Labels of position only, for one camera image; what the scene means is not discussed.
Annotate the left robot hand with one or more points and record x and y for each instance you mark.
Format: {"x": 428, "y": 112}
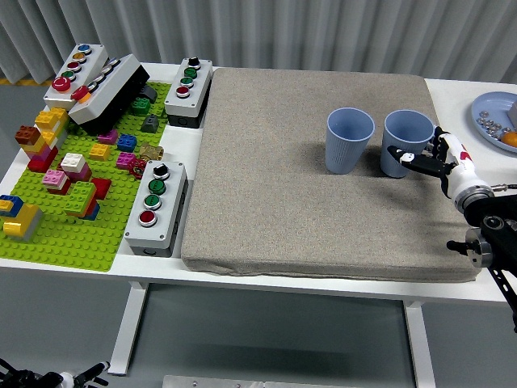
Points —
{"x": 87, "y": 374}

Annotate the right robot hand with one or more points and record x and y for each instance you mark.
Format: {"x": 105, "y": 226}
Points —
{"x": 460, "y": 174}

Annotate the blue ribbed cup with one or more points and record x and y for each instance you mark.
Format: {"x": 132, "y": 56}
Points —
{"x": 343, "y": 157}
{"x": 408, "y": 125}

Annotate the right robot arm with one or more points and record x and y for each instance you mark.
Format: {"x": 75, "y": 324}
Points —
{"x": 493, "y": 222}

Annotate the white table leg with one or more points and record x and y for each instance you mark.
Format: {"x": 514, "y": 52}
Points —
{"x": 420, "y": 347}
{"x": 127, "y": 331}

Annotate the orange ball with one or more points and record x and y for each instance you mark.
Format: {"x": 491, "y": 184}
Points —
{"x": 510, "y": 139}

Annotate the blue plate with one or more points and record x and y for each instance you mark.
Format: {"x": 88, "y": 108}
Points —
{"x": 490, "y": 103}

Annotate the grey metal block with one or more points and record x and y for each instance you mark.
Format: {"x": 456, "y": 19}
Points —
{"x": 512, "y": 115}

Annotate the green toy brick baseplate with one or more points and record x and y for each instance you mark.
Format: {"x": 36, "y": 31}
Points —
{"x": 72, "y": 242}

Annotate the blue toy brick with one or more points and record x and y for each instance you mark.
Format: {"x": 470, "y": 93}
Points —
{"x": 127, "y": 142}
{"x": 95, "y": 212}
{"x": 14, "y": 201}

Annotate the large yellow toy brick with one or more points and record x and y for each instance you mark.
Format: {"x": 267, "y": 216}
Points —
{"x": 22, "y": 220}

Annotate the grey-brown mat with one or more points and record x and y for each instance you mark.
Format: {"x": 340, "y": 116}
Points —
{"x": 282, "y": 182}

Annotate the green toy brick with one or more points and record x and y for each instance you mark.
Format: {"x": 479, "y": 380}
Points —
{"x": 140, "y": 105}
{"x": 81, "y": 194}

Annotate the red toy brick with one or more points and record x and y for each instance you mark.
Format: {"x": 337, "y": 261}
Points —
{"x": 40, "y": 163}
{"x": 60, "y": 191}
{"x": 103, "y": 186}

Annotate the small yellow toy brick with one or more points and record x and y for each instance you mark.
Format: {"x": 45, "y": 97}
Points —
{"x": 5, "y": 205}

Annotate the four-button grey control box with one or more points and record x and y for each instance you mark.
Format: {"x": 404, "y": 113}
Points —
{"x": 198, "y": 89}
{"x": 171, "y": 206}

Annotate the magenta toy brick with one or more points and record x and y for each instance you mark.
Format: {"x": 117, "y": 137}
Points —
{"x": 82, "y": 174}
{"x": 108, "y": 137}
{"x": 125, "y": 160}

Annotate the pink toy brick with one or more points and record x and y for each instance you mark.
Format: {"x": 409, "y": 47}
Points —
{"x": 54, "y": 177}
{"x": 46, "y": 153}

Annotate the white toy brick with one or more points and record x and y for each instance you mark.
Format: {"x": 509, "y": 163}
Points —
{"x": 73, "y": 160}

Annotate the light orange toy brick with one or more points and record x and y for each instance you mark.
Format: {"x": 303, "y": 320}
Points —
{"x": 34, "y": 147}

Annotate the grey pleated curtain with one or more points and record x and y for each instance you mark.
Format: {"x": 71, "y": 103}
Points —
{"x": 258, "y": 32}

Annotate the brown toy brick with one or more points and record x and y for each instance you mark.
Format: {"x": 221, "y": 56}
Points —
{"x": 27, "y": 134}

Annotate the dark grey sloped brick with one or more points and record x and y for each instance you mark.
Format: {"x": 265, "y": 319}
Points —
{"x": 150, "y": 123}

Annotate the tilted grey control box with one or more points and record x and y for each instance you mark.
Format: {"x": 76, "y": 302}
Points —
{"x": 109, "y": 91}

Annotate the dark grey curved brick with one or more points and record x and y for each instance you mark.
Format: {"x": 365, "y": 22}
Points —
{"x": 149, "y": 94}

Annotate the five-button grey control box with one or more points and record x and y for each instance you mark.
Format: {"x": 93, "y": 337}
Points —
{"x": 87, "y": 66}

